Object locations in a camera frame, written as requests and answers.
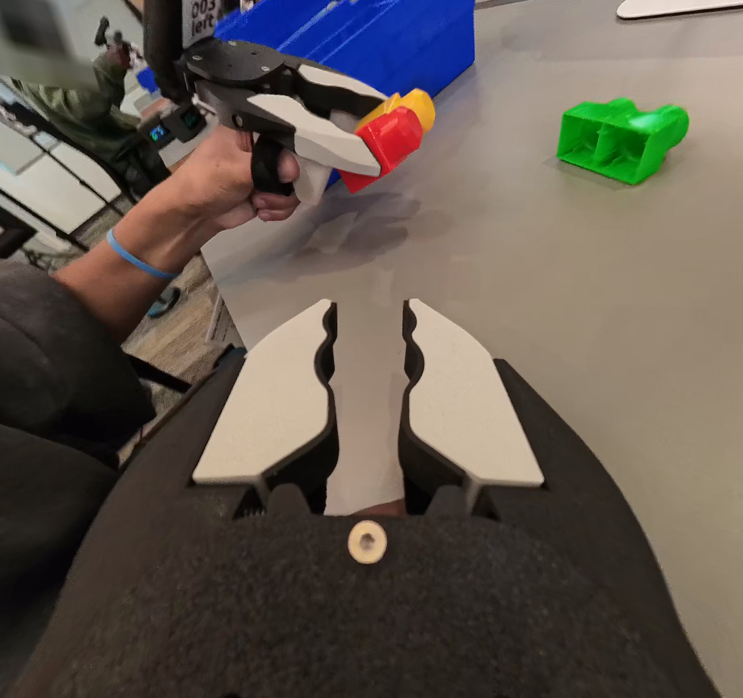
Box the printed paper sheet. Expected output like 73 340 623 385
206 292 234 343

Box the person's dark sweatshirt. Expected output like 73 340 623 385
0 262 156 693

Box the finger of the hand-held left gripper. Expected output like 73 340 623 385
245 93 384 178
296 64 389 119

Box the blue wristband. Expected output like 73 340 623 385
106 229 180 280

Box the orange single-stud block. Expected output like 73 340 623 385
355 88 436 133

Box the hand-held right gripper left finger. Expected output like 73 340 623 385
193 298 339 516

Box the person's left hand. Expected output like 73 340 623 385
110 126 303 275

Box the blue plastic bin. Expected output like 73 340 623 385
277 0 477 101
136 0 340 95

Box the black pole stand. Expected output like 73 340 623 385
148 287 182 319

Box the red single-stud block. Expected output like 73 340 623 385
339 107 425 195

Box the black office chair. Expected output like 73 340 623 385
125 355 192 394

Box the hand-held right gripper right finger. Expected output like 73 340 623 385
398 297 545 516

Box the grey desk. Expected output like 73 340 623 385
200 0 743 698

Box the green two-stud block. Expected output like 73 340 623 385
556 97 690 186

